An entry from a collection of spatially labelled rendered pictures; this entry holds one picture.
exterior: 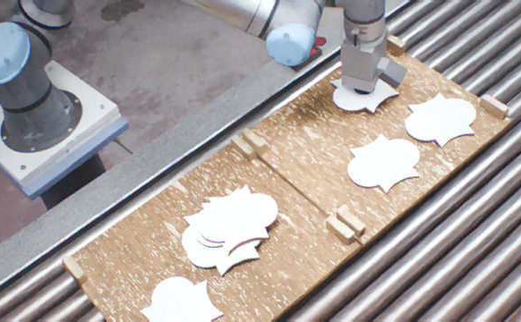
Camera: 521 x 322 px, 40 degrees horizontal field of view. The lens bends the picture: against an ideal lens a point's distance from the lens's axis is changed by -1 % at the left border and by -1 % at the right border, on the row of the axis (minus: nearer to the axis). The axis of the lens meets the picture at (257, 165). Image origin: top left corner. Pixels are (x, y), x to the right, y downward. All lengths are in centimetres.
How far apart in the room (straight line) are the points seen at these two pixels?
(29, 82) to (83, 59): 168
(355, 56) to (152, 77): 173
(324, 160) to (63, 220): 52
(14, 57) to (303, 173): 61
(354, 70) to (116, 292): 60
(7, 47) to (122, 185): 35
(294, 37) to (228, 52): 187
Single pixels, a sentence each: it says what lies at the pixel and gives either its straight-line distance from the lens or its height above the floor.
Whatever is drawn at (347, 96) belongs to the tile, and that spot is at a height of 96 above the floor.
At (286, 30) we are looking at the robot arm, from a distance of 118.
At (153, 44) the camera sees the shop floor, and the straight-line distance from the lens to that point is 316.
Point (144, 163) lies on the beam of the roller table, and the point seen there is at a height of 91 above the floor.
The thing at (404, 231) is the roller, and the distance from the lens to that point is 130.
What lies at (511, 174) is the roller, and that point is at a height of 92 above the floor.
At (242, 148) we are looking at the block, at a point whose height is 96.
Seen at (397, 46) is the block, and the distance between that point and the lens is 157.
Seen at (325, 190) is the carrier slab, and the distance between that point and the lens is 133.
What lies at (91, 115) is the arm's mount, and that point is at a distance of 161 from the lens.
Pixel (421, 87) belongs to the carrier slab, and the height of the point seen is 94.
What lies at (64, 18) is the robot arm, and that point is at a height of 110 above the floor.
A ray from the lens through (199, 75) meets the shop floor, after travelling 296.
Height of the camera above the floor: 200
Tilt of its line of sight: 51 degrees down
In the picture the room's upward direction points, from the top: 10 degrees counter-clockwise
